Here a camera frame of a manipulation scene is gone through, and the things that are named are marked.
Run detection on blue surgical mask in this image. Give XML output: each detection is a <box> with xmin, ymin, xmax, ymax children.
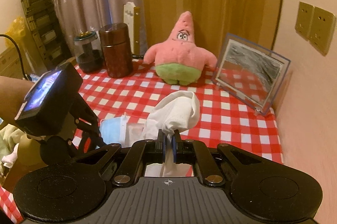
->
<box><xmin>99</xmin><ymin>115</ymin><xmax>128</xmax><ymax>147</ymax></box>

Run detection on white face mask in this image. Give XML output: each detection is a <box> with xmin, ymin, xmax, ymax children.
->
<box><xmin>142</xmin><ymin>90</ymin><xmax>200</xmax><ymax>177</ymax></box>

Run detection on light green cloth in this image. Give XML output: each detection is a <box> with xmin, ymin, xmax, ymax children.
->
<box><xmin>0</xmin><ymin>124</ymin><xmax>25</xmax><ymax>159</ymax></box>

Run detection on clear plastic mask bag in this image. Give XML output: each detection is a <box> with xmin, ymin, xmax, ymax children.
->
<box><xmin>123</xmin><ymin>123</ymin><xmax>145</xmax><ymax>147</ymax></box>

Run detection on person's left forearm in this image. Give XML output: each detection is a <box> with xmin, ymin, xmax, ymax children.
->
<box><xmin>0</xmin><ymin>76</ymin><xmax>34</xmax><ymax>126</ymax></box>

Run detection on red white checkered tablecloth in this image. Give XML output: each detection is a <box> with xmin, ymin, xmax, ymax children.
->
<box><xmin>0</xmin><ymin>57</ymin><xmax>284</xmax><ymax>223</ymax></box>

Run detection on stacked cardboard boxes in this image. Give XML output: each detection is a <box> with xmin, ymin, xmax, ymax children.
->
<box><xmin>0</xmin><ymin>47</ymin><xmax>24</xmax><ymax>80</ymax></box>

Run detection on glass jar with dark base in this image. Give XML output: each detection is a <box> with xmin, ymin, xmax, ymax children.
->
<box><xmin>74</xmin><ymin>31</ymin><xmax>103</xmax><ymax>73</ymax></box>

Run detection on brown cardboard box tray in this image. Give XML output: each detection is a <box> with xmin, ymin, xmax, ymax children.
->
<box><xmin>2</xmin><ymin>158</ymin><xmax>47</xmax><ymax>193</ymax></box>

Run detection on yellow plastic bag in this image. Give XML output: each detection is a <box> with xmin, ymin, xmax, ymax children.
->
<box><xmin>5</xmin><ymin>16</ymin><xmax>27</xmax><ymax>47</ymax></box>

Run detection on pink starfish plush toy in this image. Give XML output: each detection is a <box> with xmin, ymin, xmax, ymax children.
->
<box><xmin>143</xmin><ymin>11</ymin><xmax>217</xmax><ymax>86</ymax></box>

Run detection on brown cylindrical canister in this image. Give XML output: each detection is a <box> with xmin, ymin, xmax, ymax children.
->
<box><xmin>99</xmin><ymin>23</ymin><xmax>133</xmax><ymax>78</ymax></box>

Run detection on black folding ladder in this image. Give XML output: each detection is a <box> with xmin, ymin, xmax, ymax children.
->
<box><xmin>21</xmin><ymin>0</ymin><xmax>71</xmax><ymax>70</ymax></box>

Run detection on white wooden chair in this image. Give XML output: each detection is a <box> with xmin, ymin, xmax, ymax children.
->
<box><xmin>123</xmin><ymin>2</ymin><xmax>140</xmax><ymax>55</ymax></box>

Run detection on acrylic picture frame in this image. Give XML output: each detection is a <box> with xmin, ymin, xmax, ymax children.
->
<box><xmin>212</xmin><ymin>33</ymin><xmax>291</xmax><ymax>115</ymax></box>

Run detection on double wall socket plate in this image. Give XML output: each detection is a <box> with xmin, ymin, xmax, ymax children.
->
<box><xmin>295</xmin><ymin>2</ymin><xmax>336</xmax><ymax>56</ymax></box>

